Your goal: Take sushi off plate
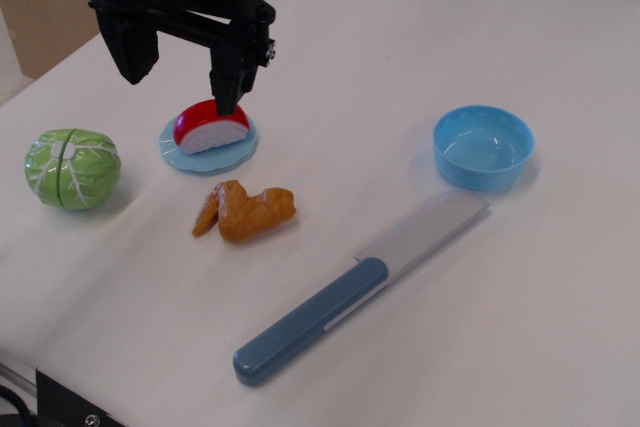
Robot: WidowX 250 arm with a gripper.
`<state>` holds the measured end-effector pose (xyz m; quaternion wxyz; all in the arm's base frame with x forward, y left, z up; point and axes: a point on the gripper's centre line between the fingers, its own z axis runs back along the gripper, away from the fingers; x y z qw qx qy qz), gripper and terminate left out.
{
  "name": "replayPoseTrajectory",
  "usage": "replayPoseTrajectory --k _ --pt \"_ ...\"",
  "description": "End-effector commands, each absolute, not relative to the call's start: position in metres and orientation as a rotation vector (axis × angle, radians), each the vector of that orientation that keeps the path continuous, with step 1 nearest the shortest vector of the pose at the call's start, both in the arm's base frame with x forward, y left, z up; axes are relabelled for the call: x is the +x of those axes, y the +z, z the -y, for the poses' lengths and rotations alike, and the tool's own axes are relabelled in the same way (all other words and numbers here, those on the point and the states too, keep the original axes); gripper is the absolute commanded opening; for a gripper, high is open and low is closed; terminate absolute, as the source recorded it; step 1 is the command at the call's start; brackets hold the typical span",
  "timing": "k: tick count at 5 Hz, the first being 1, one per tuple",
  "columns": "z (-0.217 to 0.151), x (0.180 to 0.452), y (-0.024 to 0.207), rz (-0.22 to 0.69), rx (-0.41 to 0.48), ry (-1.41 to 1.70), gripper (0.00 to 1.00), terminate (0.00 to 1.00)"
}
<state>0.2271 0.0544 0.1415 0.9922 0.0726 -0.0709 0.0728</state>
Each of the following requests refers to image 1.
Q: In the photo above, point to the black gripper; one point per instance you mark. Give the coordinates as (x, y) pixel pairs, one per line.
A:
(130, 27)

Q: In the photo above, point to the red white toy sushi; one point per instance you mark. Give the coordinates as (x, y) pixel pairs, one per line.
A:
(200, 128)

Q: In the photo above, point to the light blue toy plate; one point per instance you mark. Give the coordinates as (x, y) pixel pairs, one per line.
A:
(209, 162)

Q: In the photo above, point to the cardboard box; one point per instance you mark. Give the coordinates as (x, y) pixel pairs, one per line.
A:
(45, 32)

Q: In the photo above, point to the green toy cabbage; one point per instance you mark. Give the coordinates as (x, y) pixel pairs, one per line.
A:
(72, 168)

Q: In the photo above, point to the brown toy chicken wing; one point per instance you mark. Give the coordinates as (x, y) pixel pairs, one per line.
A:
(239, 216)

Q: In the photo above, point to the blue toy bowl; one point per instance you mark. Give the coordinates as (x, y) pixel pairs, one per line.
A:
(482, 148)

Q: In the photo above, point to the blue handled toy knife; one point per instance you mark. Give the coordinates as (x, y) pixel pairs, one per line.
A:
(377, 266)

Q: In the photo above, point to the black corner bracket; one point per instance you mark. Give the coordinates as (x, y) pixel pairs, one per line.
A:
(57, 405)

